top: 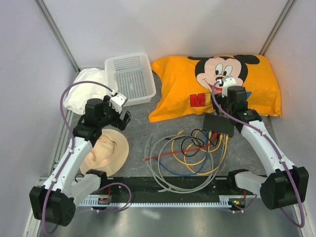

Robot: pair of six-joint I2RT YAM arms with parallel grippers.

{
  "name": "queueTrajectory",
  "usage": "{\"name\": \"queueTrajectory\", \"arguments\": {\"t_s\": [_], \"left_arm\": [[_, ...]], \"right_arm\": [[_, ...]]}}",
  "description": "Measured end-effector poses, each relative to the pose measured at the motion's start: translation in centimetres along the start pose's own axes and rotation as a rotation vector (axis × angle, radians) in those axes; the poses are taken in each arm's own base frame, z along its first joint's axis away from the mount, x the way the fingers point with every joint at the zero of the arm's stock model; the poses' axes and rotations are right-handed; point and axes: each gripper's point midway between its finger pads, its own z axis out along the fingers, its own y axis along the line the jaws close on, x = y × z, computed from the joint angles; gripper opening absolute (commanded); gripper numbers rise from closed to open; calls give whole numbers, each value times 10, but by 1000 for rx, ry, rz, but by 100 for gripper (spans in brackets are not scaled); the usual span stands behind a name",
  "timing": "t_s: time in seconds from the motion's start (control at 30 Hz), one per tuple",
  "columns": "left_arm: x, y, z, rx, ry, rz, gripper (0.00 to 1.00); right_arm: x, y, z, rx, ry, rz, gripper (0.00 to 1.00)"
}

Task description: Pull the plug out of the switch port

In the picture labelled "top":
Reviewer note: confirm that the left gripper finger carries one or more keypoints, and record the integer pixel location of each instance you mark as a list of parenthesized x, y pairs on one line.
[(121, 125), (127, 117)]

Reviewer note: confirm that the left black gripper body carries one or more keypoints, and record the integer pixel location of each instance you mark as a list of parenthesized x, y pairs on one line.
[(112, 115)]

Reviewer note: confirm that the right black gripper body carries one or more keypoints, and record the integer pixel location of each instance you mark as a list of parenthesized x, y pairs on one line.
[(226, 106)]

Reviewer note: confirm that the black network switch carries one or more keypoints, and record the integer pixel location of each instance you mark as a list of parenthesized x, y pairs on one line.
[(218, 124)]

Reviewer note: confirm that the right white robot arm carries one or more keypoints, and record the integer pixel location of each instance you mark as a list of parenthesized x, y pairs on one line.
[(285, 184)]

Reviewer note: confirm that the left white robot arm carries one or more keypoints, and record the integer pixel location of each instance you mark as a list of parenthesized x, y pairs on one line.
[(56, 200)]

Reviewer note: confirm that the beige hat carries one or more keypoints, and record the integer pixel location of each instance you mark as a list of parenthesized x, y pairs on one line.
[(108, 154)]

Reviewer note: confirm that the white cloth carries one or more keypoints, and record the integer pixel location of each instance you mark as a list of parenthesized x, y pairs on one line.
[(78, 95)]

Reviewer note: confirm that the white plastic basket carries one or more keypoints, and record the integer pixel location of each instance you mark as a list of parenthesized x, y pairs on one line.
[(132, 76)]

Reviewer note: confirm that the orange Mickey pillow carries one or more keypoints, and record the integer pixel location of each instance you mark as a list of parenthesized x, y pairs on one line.
[(188, 82)]

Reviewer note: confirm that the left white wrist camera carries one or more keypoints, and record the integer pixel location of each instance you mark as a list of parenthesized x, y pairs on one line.
[(118, 101)]

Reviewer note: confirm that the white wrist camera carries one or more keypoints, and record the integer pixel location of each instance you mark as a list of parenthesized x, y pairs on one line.
[(227, 82), (118, 101)]

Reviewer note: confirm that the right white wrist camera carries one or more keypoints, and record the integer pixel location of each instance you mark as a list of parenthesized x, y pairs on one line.
[(227, 82)]

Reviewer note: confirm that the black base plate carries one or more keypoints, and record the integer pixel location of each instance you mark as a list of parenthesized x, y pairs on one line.
[(146, 189)]

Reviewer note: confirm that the slotted cable duct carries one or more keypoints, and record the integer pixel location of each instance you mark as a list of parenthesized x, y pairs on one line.
[(96, 201)]

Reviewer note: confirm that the right aluminium frame post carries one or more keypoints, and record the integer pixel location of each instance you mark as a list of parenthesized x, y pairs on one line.
[(277, 26)]

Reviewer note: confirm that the aluminium frame post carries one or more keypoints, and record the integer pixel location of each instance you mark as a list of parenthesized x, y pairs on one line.
[(55, 30), (277, 26)]

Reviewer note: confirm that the left aluminium frame post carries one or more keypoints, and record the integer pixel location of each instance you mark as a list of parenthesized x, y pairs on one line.
[(55, 30)]

